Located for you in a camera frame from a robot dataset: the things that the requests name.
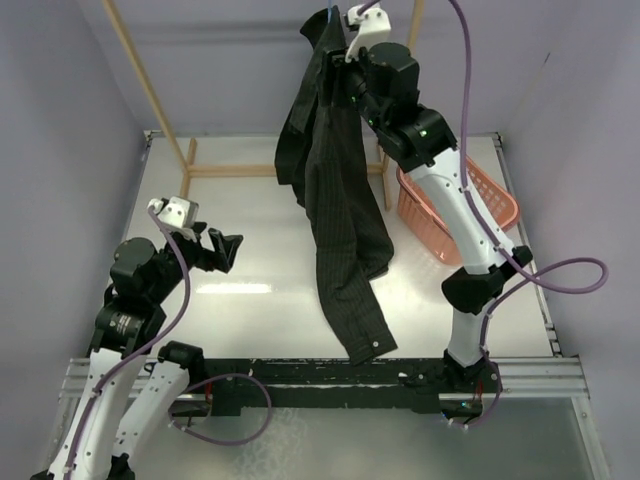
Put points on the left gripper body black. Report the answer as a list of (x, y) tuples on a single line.
[(196, 254)]

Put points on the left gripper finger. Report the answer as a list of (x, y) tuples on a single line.
[(225, 253), (224, 242)]

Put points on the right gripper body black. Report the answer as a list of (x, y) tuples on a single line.
[(347, 79)]

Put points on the dark pinstriped shirt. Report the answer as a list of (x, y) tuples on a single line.
[(320, 154)]

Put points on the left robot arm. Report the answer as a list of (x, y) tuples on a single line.
[(109, 430)]

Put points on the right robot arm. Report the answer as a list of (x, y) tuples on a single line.
[(381, 85)]

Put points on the wooden clothes rack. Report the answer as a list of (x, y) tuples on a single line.
[(186, 164)]

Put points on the pink plastic basket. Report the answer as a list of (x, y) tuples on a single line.
[(460, 216)]

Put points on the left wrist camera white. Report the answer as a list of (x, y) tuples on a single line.
[(177, 215)]

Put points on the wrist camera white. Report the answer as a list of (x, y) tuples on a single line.
[(177, 215), (371, 25)]

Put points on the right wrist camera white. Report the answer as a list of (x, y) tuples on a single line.
[(371, 25)]

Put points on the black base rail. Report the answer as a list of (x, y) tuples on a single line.
[(421, 385)]

